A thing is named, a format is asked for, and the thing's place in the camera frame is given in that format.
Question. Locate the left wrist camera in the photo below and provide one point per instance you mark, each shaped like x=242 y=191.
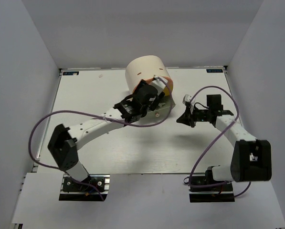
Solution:
x=159 y=83

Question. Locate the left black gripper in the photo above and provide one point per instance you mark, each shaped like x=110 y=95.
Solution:
x=156 y=100

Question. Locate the right blue table label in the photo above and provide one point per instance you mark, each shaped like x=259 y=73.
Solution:
x=214 y=70

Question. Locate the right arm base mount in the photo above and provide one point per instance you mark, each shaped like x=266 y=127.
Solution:
x=217 y=194

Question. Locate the cream round drawer box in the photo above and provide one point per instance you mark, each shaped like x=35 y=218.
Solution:
x=142 y=68

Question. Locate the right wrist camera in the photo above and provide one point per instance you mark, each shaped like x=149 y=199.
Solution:
x=188 y=101

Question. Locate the blue table label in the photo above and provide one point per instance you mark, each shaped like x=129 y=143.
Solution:
x=71 y=73
x=214 y=70

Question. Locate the left blue table label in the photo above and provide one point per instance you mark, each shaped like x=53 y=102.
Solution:
x=71 y=73

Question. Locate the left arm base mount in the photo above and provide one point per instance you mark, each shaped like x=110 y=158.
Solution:
x=71 y=191

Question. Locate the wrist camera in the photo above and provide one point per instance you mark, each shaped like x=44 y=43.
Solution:
x=188 y=101
x=159 y=83

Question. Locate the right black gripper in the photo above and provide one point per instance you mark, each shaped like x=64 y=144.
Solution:
x=187 y=117

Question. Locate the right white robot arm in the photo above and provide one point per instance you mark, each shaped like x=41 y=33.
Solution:
x=251 y=158

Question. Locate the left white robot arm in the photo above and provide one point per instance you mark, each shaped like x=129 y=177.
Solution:
x=66 y=141

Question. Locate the orange drawer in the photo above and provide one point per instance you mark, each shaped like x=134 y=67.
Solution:
x=170 y=82

